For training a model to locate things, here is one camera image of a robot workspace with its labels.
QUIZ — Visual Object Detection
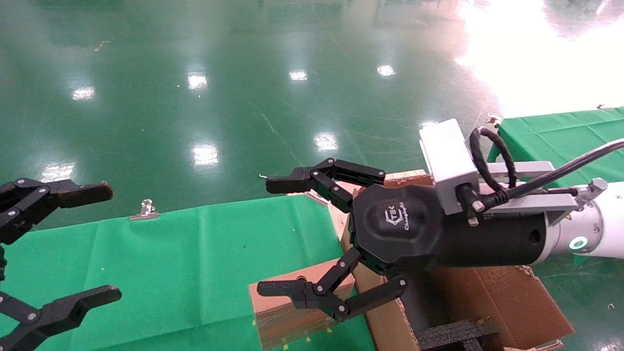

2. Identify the small brown cardboard box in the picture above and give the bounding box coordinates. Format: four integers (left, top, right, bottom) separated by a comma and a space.
249, 258, 356, 351

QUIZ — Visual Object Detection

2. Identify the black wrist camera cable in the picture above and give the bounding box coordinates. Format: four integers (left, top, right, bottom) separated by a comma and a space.
456, 127, 624, 220

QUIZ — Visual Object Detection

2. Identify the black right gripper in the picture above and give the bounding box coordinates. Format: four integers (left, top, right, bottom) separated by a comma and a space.
257, 158, 547, 322

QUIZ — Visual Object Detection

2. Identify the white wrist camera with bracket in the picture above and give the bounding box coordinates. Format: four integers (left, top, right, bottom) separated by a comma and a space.
418, 118, 610, 227

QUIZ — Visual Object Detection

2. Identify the large open cardboard carton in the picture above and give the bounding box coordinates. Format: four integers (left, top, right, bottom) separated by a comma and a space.
339, 170, 576, 351

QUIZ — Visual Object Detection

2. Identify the black foam insert block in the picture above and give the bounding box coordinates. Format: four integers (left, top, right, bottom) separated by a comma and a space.
417, 318, 499, 351

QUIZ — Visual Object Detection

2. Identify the green tablecloth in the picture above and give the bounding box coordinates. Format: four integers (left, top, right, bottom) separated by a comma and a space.
0, 195, 376, 351
487, 106, 624, 266

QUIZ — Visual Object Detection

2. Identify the black foam liner pad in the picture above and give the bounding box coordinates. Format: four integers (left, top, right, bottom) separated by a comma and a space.
397, 271, 442, 337

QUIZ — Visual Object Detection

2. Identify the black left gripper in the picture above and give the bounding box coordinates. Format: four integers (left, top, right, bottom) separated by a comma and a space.
0, 178, 122, 351

